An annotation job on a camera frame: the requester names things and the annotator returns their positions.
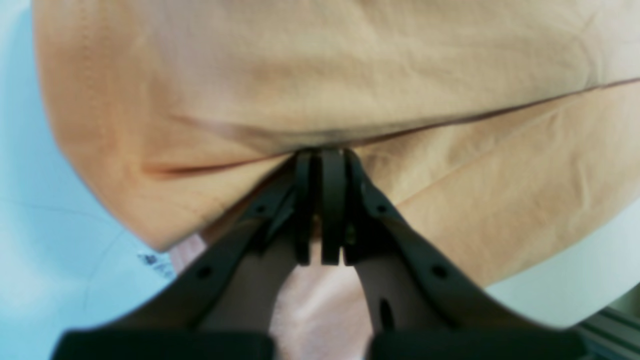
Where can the aluminium frame rack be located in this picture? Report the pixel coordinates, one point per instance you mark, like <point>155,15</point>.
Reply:
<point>613,333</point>

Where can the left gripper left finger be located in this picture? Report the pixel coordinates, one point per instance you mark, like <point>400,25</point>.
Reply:
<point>221,307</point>

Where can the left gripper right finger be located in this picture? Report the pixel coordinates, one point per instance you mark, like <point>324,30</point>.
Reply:
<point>421,305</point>

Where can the peach orange T-shirt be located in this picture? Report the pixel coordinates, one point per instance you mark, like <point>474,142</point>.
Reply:
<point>503,131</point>

